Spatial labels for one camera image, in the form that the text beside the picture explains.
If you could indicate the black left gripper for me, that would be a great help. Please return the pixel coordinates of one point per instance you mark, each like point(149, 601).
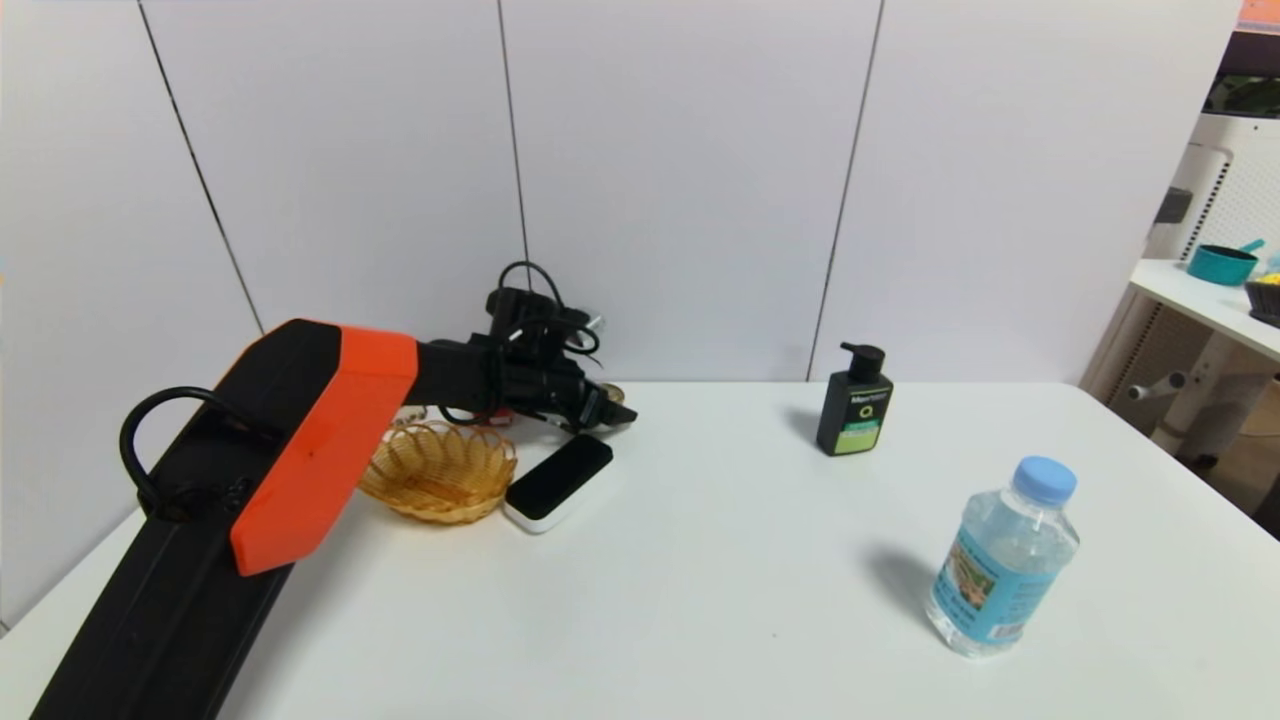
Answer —
point(594, 407)

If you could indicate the black and white eraser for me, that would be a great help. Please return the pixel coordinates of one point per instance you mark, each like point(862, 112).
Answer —
point(558, 482)

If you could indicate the black and orange left arm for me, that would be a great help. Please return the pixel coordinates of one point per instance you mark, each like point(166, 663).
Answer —
point(320, 430)

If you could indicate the yellow wicker basket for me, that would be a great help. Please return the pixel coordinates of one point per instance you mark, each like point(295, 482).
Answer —
point(440, 475)

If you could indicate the black basket with yellow contents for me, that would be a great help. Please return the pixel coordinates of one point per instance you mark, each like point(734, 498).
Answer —
point(1265, 300)

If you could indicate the dark shelf object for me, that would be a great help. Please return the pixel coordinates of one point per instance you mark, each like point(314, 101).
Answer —
point(1250, 85)

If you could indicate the black pump dispenser bottle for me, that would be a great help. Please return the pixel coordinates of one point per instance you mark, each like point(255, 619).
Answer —
point(854, 412)

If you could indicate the blue capped water bottle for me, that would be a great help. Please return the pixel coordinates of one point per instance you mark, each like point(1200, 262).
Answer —
point(1003, 572)

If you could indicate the white side table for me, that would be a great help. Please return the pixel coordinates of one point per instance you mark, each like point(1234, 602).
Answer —
point(1205, 303)

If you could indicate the white pegboard panel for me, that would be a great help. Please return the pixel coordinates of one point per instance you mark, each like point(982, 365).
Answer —
point(1235, 190)

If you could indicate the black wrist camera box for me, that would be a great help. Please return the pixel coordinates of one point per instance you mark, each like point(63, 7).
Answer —
point(520, 312)

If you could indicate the grey bracket on pegboard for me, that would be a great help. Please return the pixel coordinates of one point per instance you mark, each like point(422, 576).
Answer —
point(1170, 205)

